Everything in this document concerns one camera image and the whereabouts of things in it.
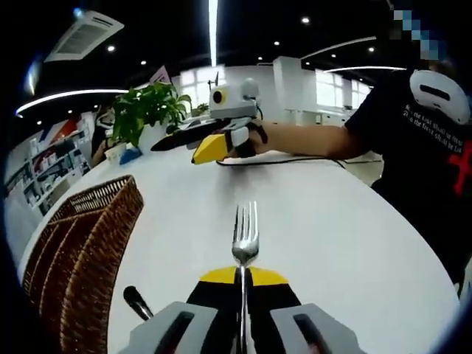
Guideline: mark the white chest-worn device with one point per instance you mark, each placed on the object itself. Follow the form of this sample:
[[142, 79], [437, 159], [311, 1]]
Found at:
[[435, 75]]

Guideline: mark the brown wicker storage tray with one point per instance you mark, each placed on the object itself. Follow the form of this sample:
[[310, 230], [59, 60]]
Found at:
[[88, 258]]

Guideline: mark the pink sign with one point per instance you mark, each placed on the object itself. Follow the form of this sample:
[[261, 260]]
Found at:
[[159, 75]]

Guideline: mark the person's black shirt torso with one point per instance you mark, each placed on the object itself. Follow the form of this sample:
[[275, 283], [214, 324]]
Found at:
[[405, 166]]

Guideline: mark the person's right hand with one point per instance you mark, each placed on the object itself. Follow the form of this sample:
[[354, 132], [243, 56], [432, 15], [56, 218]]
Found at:
[[263, 140]]

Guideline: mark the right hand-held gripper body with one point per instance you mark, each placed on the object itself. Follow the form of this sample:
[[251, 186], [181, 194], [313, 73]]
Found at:
[[236, 103]]

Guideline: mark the small blue object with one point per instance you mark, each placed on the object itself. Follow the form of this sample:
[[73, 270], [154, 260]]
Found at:
[[131, 156]]

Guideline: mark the potted green plant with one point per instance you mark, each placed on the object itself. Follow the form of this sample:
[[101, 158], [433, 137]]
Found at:
[[147, 107]]

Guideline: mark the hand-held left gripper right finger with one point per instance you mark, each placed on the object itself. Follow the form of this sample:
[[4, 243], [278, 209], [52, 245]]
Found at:
[[274, 298]]

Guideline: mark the ceiling air conditioner unit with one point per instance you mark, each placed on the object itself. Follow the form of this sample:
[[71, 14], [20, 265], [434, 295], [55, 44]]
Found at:
[[85, 35]]

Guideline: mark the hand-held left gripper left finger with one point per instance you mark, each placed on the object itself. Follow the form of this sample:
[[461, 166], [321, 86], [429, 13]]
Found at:
[[212, 295]]

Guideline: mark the black tripod stand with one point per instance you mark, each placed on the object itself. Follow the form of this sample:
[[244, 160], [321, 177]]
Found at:
[[214, 81]]

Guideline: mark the white shelf with boxes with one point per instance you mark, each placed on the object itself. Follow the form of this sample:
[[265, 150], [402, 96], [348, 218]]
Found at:
[[48, 166]]

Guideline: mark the ceiling strip light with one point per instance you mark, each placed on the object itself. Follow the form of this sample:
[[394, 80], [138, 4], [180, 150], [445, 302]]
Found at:
[[212, 37], [73, 93]]

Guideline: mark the white cup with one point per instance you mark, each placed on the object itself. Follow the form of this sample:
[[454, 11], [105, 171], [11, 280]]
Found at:
[[113, 155]]

